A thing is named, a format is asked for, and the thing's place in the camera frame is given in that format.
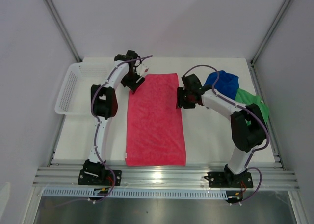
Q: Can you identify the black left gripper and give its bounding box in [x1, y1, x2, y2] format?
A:
[121, 70, 145, 94]

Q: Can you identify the red towel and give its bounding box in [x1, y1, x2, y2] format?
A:
[125, 73, 186, 167]

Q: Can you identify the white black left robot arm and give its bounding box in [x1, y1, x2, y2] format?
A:
[83, 50, 147, 185]

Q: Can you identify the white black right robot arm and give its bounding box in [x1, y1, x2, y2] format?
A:
[177, 87, 270, 187]

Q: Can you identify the blue towel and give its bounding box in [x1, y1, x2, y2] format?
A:
[214, 70, 239, 100]

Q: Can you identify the white perforated plastic basket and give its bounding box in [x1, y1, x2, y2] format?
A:
[54, 62, 113, 116]

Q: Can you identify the green towel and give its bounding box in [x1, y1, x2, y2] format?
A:
[235, 88, 269, 123]

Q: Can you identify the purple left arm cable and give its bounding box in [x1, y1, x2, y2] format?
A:
[87, 54, 154, 207]

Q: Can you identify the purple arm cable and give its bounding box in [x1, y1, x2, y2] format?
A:
[87, 54, 154, 207]
[184, 64, 270, 206]

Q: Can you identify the aluminium left side rail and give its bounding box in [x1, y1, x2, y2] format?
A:
[47, 115, 66, 167]

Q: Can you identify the aluminium rail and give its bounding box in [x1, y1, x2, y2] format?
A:
[47, 115, 66, 167]
[247, 60, 287, 171]
[33, 163, 300, 191]

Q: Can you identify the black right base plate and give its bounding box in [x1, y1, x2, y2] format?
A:
[204, 171, 253, 188]

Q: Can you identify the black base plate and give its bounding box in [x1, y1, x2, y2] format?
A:
[204, 171, 253, 188]
[78, 170, 122, 186]

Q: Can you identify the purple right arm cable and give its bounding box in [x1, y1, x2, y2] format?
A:
[184, 64, 270, 206]

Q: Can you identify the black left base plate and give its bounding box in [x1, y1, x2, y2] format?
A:
[78, 170, 122, 186]

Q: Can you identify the aluminium front rail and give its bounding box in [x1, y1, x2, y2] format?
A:
[33, 163, 300, 191]

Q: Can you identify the aluminium left frame post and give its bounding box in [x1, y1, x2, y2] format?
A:
[43, 0, 82, 62]

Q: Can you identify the aluminium frame post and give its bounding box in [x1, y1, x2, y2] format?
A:
[43, 0, 82, 62]
[250, 0, 294, 67]

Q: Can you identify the aluminium right side rail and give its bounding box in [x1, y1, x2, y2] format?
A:
[247, 60, 287, 171]

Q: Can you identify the aluminium right frame post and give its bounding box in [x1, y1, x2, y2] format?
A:
[250, 0, 294, 67]

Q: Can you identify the white slotted cable duct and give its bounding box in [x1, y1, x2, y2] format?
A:
[43, 187, 228, 200]

